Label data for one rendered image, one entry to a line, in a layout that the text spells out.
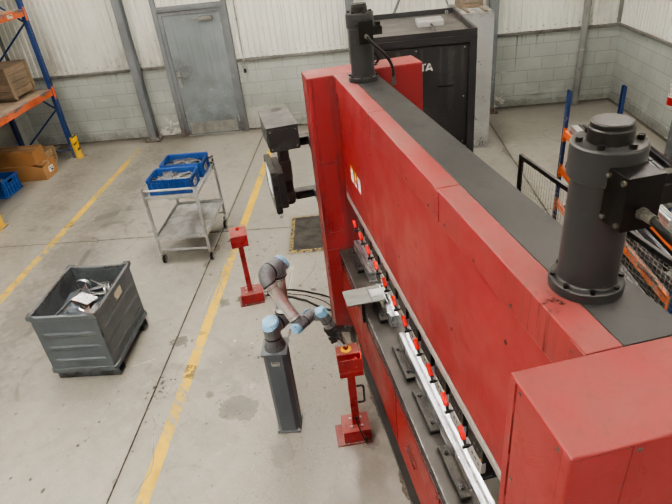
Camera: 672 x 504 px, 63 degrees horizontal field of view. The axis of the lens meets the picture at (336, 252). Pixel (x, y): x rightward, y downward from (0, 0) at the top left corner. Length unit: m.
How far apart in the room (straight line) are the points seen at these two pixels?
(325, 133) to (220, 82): 6.48
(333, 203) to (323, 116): 0.71
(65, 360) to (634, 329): 4.57
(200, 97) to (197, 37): 1.04
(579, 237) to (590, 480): 0.58
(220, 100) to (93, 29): 2.40
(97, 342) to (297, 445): 1.93
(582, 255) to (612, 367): 0.30
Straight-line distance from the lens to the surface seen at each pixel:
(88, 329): 4.97
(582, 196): 1.46
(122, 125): 11.33
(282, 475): 4.08
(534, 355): 1.72
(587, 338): 1.48
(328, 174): 4.23
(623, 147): 1.44
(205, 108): 10.67
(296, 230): 6.73
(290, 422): 4.22
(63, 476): 4.68
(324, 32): 10.06
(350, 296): 3.78
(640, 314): 1.60
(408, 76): 4.17
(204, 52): 10.41
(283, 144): 4.25
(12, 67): 10.42
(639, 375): 1.42
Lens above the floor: 3.23
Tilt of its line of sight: 31 degrees down
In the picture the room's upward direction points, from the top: 6 degrees counter-clockwise
